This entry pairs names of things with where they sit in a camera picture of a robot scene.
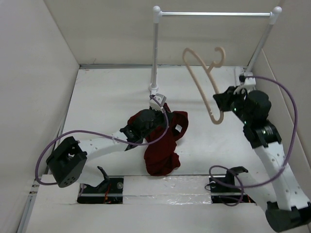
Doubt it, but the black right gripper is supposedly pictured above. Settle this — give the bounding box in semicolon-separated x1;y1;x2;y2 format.
214;85;252;125

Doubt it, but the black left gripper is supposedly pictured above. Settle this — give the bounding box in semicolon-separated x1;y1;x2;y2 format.
141;105;173;138

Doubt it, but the dark red t shirt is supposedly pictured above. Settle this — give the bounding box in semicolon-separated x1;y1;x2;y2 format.
127;102;190;177

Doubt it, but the beige wooden hanger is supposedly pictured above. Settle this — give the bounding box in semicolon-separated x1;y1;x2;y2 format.
182;46;226;126

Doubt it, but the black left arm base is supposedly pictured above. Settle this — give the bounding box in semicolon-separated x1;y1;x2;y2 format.
77;166;124;204

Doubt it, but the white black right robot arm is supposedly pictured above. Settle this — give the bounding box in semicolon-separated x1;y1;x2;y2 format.
213;86;311;233

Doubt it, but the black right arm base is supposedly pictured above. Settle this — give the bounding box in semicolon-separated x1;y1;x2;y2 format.
205;171;241;206

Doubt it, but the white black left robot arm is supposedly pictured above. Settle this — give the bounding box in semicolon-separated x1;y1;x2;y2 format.
46;109;173;193

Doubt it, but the white metal clothes rack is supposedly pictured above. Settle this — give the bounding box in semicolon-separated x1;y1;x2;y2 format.
149;6;282;95

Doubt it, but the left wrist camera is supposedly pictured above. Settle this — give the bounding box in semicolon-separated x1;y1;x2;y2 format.
149;93;166;111

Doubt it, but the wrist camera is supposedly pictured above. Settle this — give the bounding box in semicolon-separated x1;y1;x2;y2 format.
236;72;256;94
149;93;166;111

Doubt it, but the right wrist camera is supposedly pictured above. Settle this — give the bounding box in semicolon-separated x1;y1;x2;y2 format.
236;72;256;94

